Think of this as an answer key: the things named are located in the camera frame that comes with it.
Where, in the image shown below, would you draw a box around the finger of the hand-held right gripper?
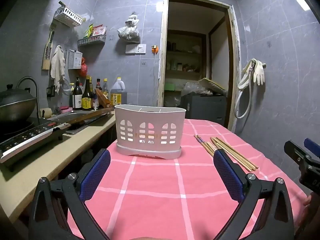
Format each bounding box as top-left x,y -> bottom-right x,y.
304,137 -> 320,160
284,140 -> 313,167

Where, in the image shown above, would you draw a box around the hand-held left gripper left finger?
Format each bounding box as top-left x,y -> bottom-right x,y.
29,149 -> 112,240

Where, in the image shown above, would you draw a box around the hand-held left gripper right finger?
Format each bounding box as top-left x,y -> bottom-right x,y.
212,149 -> 295,240

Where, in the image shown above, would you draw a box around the purple-handled chopstick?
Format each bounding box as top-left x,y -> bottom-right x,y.
196,134 -> 216,155
194,135 -> 213,156

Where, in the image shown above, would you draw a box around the white plastic utensil holder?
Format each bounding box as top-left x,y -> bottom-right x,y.
114,104 -> 187,160

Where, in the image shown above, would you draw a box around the person's right hand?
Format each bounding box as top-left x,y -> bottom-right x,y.
297,194 -> 313,220

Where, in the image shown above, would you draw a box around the beige kitchen counter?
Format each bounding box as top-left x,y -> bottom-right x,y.
0,116 -> 117,220

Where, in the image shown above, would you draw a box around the wooden cutting board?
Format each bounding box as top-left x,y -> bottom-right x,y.
54,107 -> 115,126

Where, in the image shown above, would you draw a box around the steel sink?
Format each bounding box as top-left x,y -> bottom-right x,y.
47,110 -> 110,133

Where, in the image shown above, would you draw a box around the black cabinet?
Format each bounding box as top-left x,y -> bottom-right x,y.
180,94 -> 228,128

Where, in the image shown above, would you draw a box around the brown seasoning packet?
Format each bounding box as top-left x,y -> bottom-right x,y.
96,89 -> 112,108

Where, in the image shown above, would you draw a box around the black induction cooker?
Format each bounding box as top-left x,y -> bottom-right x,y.
0,121 -> 72,172

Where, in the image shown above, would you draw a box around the dark soy sauce bottle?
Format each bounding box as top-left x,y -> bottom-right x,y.
82,75 -> 94,111

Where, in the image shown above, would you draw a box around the dark wine bottle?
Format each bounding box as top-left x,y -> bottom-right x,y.
72,77 -> 83,110

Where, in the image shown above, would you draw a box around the large cooking oil jug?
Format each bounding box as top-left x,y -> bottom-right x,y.
110,77 -> 128,106

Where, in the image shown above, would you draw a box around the white rubber gloves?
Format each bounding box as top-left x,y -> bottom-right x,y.
250,59 -> 266,86

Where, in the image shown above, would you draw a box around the round strainer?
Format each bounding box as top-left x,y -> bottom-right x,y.
61,79 -> 73,96

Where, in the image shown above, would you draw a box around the flat cardboard piece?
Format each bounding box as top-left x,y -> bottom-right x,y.
197,78 -> 228,95

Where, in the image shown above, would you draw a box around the crumpled clear plastic bag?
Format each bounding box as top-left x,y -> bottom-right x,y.
181,81 -> 213,97

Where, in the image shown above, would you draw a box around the grey curved faucet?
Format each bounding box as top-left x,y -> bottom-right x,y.
16,76 -> 40,119

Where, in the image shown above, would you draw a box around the dark wok with lid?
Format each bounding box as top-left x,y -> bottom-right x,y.
0,84 -> 38,124

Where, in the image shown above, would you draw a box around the red plastic bag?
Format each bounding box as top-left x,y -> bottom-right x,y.
80,57 -> 88,77

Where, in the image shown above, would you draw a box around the white hanging towel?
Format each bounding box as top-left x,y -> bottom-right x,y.
50,45 -> 66,94

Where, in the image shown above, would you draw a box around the white perforated hanging box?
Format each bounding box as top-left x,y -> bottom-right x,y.
68,49 -> 83,70

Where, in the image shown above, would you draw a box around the wooden knife rack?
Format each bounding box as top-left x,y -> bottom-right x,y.
41,22 -> 56,71

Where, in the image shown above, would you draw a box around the wooden storage shelf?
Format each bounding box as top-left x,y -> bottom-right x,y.
165,30 -> 208,105

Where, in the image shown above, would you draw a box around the colourful snack packets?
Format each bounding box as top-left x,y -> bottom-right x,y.
83,24 -> 107,39

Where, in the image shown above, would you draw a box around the clear hanging plastic bag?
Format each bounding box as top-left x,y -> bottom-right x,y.
117,12 -> 141,43

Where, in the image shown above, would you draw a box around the white hose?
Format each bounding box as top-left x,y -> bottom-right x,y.
234,59 -> 258,119

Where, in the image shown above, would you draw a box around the white wall socket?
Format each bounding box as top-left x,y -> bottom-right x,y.
125,44 -> 147,55

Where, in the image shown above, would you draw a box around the grey wall rack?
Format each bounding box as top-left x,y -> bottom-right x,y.
77,34 -> 107,47

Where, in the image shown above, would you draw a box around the wooden door frame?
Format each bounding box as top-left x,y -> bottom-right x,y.
157,0 -> 241,133

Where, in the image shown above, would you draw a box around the white slotted wall basket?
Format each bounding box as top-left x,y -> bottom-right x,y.
53,7 -> 83,27

